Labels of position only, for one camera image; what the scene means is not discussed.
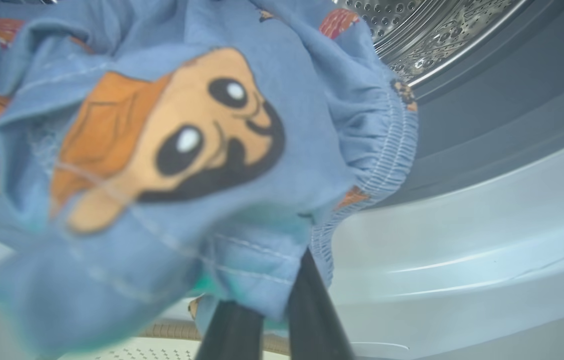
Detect steel perforated washer drum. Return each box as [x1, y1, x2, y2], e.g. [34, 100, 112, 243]
[334, 0, 532, 88]

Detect white front-load washing machine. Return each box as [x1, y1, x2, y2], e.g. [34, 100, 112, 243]
[0, 0, 564, 360]

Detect blue cartoon elastic-waist trousers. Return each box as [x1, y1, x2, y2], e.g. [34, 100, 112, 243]
[0, 0, 420, 358]

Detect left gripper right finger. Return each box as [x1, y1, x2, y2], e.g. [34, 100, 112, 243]
[287, 247, 355, 360]

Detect cream perforated laundry basket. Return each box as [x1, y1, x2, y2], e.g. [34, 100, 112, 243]
[59, 320, 292, 360]

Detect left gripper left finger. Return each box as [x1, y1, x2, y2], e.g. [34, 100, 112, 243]
[194, 300, 265, 360]

